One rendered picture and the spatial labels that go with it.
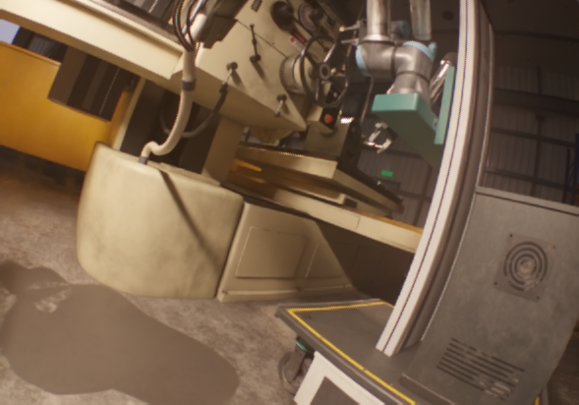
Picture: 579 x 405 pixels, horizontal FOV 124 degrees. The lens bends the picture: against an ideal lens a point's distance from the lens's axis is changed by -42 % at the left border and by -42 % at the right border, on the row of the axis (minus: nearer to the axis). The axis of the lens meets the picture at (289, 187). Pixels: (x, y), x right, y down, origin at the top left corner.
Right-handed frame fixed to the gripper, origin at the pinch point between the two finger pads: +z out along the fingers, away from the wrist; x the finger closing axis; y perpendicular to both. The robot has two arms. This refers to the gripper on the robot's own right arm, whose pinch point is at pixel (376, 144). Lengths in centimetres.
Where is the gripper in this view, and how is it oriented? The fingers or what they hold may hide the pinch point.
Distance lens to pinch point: 147.5
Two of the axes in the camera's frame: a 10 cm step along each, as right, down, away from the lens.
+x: 6.2, 3.7, 6.9
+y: 4.5, 5.5, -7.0
